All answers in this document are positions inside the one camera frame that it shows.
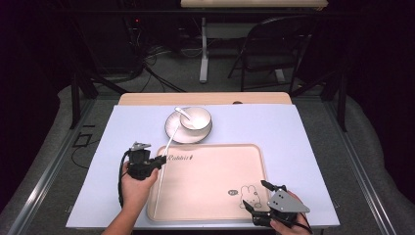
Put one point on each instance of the black metal stand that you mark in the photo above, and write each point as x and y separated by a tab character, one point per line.
76	98
341	98

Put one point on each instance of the aluminium floor rail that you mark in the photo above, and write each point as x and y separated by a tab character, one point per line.
359	169
49	169

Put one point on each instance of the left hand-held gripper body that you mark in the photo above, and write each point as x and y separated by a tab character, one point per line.
140	163

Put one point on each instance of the pale blue table mat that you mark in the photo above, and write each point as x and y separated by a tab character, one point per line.
261	130

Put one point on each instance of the white ceramic spoon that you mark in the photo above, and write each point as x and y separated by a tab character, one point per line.
191	119

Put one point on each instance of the white plate with dark rim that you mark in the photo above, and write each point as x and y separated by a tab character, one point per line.
189	137

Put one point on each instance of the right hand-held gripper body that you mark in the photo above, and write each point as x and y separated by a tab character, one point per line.
284	204

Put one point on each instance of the person's left hand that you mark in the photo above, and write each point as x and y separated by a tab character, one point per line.
137	192

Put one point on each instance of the person's right hand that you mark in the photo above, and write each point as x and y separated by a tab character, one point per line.
290	228

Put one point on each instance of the black folding chair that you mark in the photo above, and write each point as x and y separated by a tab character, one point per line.
270	45

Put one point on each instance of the white desk leg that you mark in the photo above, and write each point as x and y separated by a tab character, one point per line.
204	58

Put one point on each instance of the white chopstick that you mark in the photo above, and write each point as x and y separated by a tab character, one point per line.
157	192
172	138

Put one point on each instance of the pink tray with rabbit print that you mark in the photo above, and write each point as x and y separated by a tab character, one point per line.
212	182

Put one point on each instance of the white bowl with dark rim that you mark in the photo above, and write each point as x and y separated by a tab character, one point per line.
200	120

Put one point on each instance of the black device with red light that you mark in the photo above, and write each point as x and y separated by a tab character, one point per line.
135	27

